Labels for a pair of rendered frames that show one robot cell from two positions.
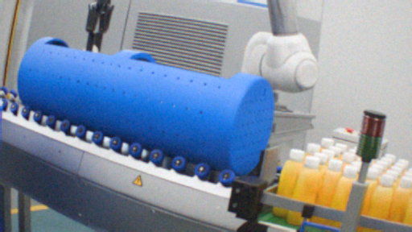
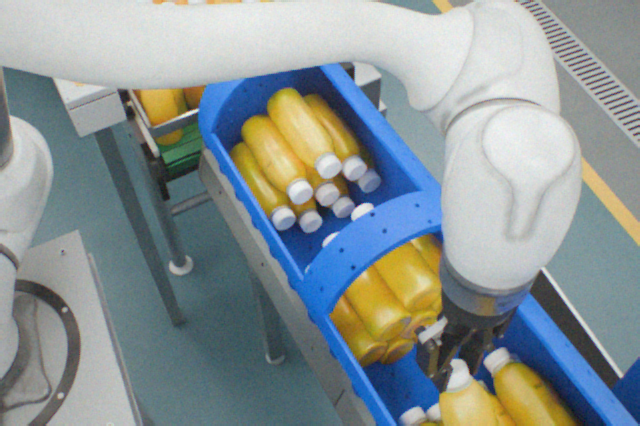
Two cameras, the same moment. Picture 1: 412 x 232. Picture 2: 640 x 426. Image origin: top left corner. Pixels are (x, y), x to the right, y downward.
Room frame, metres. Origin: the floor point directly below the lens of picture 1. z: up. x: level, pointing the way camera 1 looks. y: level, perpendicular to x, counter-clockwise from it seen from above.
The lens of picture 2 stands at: (2.59, 0.49, 2.04)
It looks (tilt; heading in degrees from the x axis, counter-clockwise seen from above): 54 degrees down; 216
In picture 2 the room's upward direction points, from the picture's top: 2 degrees counter-clockwise
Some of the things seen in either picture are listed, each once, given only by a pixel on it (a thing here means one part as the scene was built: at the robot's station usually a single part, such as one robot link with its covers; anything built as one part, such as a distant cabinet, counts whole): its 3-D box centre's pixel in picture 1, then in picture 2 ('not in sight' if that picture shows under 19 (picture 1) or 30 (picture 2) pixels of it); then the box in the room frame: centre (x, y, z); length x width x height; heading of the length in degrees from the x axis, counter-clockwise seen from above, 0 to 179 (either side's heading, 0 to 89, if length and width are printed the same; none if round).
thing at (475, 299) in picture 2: not in sight; (487, 264); (2.21, 0.42, 1.47); 0.09 x 0.09 x 0.06
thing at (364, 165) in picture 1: (368, 147); not in sight; (1.33, -0.36, 1.18); 0.06 x 0.06 x 0.16
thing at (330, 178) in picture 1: (327, 196); not in sight; (1.63, -0.35, 0.98); 0.07 x 0.07 x 0.17
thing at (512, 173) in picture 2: not in sight; (509, 183); (2.20, 0.41, 1.57); 0.13 x 0.11 x 0.16; 28
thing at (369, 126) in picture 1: (372, 125); not in sight; (1.33, -0.36, 1.23); 0.06 x 0.06 x 0.04
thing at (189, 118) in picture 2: (290, 183); (241, 97); (1.79, -0.26, 0.96); 0.40 x 0.01 x 0.03; 152
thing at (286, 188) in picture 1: (290, 187); not in sight; (1.68, -0.25, 0.98); 0.07 x 0.07 x 0.17
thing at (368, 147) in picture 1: (369, 145); not in sight; (1.33, -0.36, 1.18); 0.06 x 0.06 x 0.05
